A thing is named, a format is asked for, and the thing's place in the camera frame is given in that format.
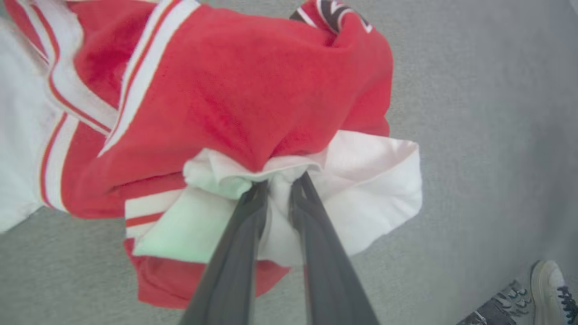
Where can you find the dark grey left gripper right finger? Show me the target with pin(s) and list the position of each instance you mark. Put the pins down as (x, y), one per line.
(327, 271)

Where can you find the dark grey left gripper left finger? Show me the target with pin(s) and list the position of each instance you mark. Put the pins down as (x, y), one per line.
(235, 262)

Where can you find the red shorts with white stripes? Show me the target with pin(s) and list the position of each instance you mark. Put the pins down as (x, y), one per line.
(235, 90)

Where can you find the dark jeans leg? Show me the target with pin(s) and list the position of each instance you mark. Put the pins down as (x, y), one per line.
(485, 317)

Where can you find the grey sneaker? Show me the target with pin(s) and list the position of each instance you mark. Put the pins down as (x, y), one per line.
(512, 298)

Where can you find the white sneaker with dark laces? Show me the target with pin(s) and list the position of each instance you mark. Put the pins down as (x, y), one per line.
(548, 289)

